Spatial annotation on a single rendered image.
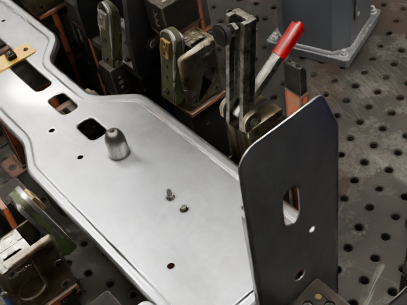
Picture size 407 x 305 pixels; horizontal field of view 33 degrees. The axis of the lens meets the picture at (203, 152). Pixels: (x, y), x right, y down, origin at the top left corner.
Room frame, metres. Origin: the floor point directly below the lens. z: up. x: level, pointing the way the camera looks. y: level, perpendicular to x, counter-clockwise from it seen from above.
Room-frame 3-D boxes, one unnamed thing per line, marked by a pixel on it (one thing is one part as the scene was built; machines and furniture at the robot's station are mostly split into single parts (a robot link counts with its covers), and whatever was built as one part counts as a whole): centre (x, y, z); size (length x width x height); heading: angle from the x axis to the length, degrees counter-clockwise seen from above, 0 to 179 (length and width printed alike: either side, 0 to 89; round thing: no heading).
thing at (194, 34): (0.86, -0.01, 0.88); 0.11 x 0.09 x 0.37; 122
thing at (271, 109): (0.70, -0.08, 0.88); 0.07 x 0.06 x 0.35; 122
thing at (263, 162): (0.38, -0.07, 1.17); 0.12 x 0.01 x 0.34; 122
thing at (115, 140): (0.72, 0.12, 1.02); 0.03 x 0.03 x 0.07
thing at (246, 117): (0.67, -0.07, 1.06); 0.03 x 0.01 x 0.03; 122
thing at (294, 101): (0.61, -0.13, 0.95); 0.03 x 0.01 x 0.50; 32
